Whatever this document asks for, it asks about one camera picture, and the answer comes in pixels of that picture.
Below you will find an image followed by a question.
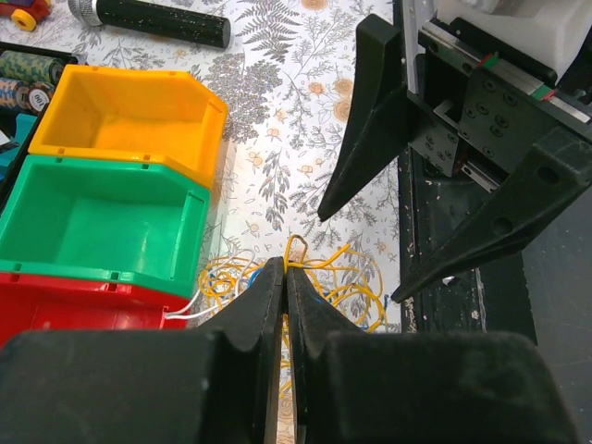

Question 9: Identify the black microphone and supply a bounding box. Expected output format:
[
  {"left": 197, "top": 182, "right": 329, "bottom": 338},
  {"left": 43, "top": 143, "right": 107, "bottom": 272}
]
[{"left": 68, "top": 0, "right": 231, "bottom": 49}]

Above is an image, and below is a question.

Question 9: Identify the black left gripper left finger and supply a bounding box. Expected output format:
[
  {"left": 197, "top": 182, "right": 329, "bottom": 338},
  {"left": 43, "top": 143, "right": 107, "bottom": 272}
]
[{"left": 1, "top": 258, "right": 283, "bottom": 443}]

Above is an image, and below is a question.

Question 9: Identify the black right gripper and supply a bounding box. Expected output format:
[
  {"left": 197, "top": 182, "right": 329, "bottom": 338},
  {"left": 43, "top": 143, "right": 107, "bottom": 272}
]
[{"left": 317, "top": 14, "right": 591, "bottom": 302}]

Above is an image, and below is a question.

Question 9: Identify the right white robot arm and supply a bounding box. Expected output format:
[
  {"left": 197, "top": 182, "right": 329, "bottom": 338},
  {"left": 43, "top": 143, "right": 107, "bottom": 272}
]
[{"left": 317, "top": 1, "right": 591, "bottom": 302}]

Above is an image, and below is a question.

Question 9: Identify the yellow plastic bin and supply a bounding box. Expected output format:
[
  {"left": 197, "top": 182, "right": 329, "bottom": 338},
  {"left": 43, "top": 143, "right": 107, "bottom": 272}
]
[{"left": 29, "top": 65, "right": 228, "bottom": 189}]

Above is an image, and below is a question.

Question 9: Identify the black poker chip case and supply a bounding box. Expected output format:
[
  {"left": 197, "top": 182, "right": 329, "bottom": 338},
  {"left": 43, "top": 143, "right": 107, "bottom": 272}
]
[{"left": 1, "top": 43, "right": 86, "bottom": 206}]

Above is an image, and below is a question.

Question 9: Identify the right green plastic bin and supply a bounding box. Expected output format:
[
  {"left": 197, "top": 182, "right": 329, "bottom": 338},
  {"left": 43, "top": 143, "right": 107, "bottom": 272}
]
[{"left": 1, "top": 155, "right": 210, "bottom": 299}]

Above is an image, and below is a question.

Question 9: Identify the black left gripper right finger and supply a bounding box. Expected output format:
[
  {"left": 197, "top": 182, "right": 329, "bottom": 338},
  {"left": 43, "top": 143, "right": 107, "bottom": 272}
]
[{"left": 286, "top": 268, "right": 578, "bottom": 443}]

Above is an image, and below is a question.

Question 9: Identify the white cable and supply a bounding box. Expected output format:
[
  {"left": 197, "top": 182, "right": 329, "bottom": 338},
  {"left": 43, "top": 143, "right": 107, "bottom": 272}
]
[{"left": 164, "top": 249, "right": 260, "bottom": 321}]

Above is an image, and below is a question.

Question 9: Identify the red plastic bin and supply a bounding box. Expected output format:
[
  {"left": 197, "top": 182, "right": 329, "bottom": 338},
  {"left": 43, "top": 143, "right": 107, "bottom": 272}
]
[{"left": 1, "top": 273, "right": 187, "bottom": 344}]

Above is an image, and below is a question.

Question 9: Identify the yellow cable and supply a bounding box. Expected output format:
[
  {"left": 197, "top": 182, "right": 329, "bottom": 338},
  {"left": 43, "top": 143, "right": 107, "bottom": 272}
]
[{"left": 197, "top": 234, "right": 389, "bottom": 399}]

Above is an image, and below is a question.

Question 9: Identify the colourful toy block car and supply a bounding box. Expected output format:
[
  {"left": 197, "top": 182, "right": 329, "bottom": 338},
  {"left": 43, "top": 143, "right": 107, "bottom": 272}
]
[{"left": 1, "top": 0, "right": 51, "bottom": 32}]

